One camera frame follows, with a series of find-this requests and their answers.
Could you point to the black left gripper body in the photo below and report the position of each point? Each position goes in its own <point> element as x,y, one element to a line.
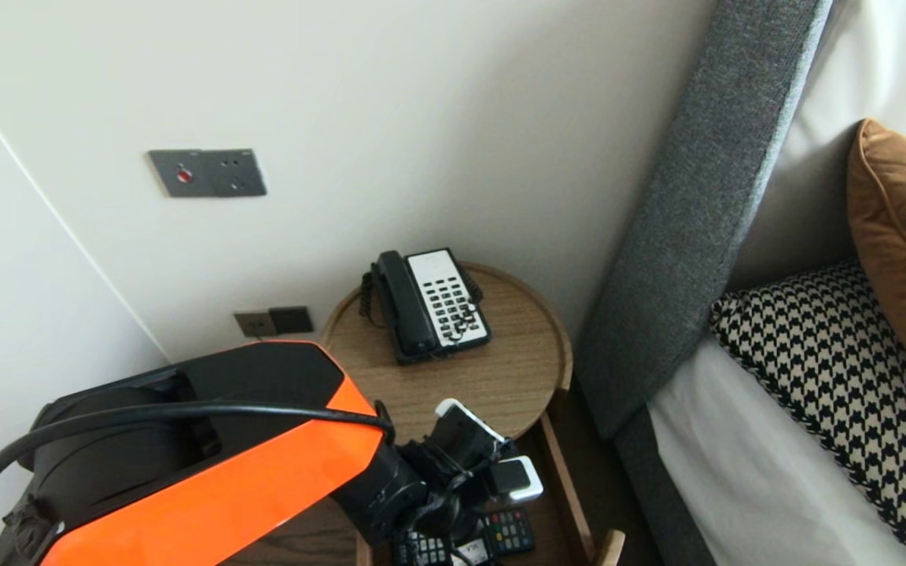
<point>453,472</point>

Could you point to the black TV remote control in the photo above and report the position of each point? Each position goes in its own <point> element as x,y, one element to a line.
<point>512,531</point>

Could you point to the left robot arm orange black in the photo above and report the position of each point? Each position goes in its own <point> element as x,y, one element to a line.
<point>225,495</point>

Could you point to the black telephone base white keypad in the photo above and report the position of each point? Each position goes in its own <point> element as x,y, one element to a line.
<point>445,303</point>

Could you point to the black telephone handset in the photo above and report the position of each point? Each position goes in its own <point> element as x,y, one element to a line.
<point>404,306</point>

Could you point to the dark grey power socket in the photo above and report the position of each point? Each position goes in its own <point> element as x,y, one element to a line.
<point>292,319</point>

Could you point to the white bed sheet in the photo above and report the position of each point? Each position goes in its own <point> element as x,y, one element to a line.
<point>752,487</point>

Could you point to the grey fabric headboard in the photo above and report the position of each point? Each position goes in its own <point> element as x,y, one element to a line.
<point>697,196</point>

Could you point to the black white houndstooth pillow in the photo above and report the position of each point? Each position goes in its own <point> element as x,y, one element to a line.
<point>838,377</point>

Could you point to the beige upholstered headboard panel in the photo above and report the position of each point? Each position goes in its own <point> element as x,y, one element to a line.
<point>799,220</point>

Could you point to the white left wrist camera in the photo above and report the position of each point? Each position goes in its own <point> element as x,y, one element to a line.
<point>516,479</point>

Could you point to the grey fabric bed frame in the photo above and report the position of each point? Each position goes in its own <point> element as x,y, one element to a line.
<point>657,495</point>

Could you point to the beige wall data socket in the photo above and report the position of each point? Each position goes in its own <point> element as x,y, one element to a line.
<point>255,323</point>

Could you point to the grey wall switch panel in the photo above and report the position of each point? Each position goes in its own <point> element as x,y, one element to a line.
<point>215,173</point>

